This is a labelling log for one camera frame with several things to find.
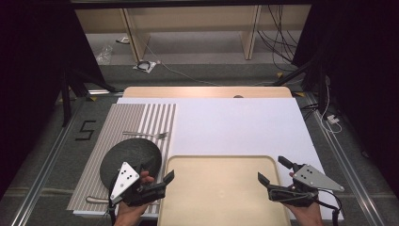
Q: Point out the silver table knife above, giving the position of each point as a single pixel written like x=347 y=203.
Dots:
x=97 y=200

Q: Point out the white board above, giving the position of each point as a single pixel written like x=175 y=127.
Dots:
x=235 y=125

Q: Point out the black tripod stand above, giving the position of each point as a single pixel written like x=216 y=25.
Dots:
x=66 y=103
x=295 y=72

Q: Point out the clear plastic bag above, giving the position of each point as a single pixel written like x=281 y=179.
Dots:
x=105 y=55

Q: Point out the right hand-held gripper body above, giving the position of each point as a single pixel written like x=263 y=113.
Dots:
x=310 y=179

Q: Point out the black curtain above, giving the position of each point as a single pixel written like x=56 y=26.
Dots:
x=31 y=62
x=370 y=62

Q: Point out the silver fork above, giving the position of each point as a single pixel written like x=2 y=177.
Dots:
x=161 y=135

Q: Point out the person's right hand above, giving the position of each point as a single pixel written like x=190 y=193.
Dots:
x=306 y=216

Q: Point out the person's left hand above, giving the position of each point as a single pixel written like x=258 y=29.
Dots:
x=131 y=216

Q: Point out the beige plastic tray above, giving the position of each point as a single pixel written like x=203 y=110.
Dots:
x=219 y=191

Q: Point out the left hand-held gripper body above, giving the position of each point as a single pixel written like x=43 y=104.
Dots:
x=125 y=180

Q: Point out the light wooden shelf unit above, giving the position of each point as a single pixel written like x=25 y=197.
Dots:
x=194 y=19

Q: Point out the white power adapter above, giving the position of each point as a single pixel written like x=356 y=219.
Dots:
x=332 y=119

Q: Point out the dark grey round plate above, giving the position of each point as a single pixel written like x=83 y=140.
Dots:
x=131 y=153

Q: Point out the short aluminium rail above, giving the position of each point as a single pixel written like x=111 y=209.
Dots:
x=100 y=92

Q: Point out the grey white striped placemat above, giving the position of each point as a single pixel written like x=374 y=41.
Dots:
x=125 y=122

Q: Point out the long aluminium rail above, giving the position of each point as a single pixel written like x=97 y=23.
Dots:
x=46 y=169
x=350 y=169

